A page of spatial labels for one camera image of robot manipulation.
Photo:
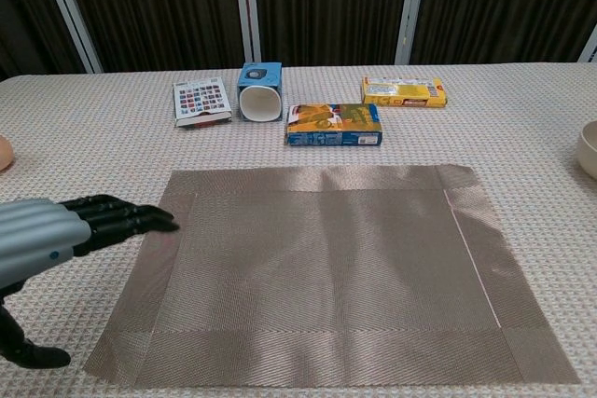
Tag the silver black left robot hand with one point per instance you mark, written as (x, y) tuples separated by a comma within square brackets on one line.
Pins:
[(37, 235)]

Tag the brown woven placemat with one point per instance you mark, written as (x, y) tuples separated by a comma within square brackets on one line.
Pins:
[(326, 277)]

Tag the beige bowl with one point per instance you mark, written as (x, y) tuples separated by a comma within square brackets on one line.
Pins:
[(588, 151)]

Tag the brown egg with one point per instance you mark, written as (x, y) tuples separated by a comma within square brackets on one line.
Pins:
[(4, 153)]

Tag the beige woven tablecloth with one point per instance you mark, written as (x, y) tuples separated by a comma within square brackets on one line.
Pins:
[(93, 146)]

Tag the white box with coloured squares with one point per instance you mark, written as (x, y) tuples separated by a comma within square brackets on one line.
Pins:
[(200, 97)]

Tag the dark pleated curtain panel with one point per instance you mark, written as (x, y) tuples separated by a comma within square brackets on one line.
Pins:
[(326, 6), (503, 2), (23, 20), (158, 6)]

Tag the white cup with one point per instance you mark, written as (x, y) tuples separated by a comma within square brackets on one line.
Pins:
[(261, 106)]

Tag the blue and orange snack box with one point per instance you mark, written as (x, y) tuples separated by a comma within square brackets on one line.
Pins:
[(326, 123)]

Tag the yellow snack box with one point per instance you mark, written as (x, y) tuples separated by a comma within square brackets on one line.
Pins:
[(401, 90)]

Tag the white screen frame post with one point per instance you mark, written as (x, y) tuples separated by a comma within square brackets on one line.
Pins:
[(70, 11), (247, 6), (411, 6), (590, 48)]

